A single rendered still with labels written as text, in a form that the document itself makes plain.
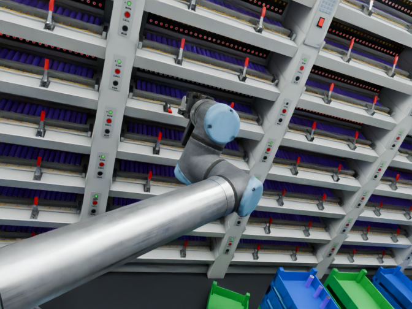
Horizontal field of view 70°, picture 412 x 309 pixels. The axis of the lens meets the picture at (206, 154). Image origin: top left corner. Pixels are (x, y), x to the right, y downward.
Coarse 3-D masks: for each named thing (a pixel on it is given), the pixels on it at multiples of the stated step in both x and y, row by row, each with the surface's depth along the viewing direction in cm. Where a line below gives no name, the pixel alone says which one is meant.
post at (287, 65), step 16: (320, 0) 111; (288, 16) 127; (304, 16) 117; (304, 32) 115; (304, 48) 118; (288, 64) 122; (288, 80) 122; (304, 80) 124; (288, 96) 126; (272, 112) 128; (288, 112) 129; (272, 128) 131; (256, 144) 136; (256, 160) 136; (272, 160) 139; (224, 240) 154; (224, 256) 160; (208, 272) 165; (224, 272) 166
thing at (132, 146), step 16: (128, 128) 126; (144, 128) 129; (160, 128) 134; (176, 128) 136; (128, 144) 122; (144, 144) 124; (160, 144) 128; (176, 144) 130; (240, 144) 150; (144, 160) 123; (160, 160) 125; (176, 160) 126; (240, 160) 140
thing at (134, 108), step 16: (160, 80) 126; (176, 80) 128; (128, 96) 114; (240, 96) 139; (128, 112) 112; (144, 112) 114; (160, 112) 115; (176, 112) 118; (256, 112) 140; (240, 128) 127; (256, 128) 132
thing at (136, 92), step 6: (138, 90) 116; (138, 96) 116; (144, 96) 116; (150, 96) 117; (156, 96) 117; (162, 96) 119; (168, 96) 120; (174, 102) 121; (180, 102) 121; (240, 114) 131; (246, 114) 132; (252, 114) 134; (246, 120) 132
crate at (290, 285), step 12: (276, 276) 129; (288, 276) 132; (300, 276) 134; (288, 288) 129; (300, 288) 131; (312, 288) 133; (324, 288) 128; (288, 300) 119; (300, 300) 125; (312, 300) 127
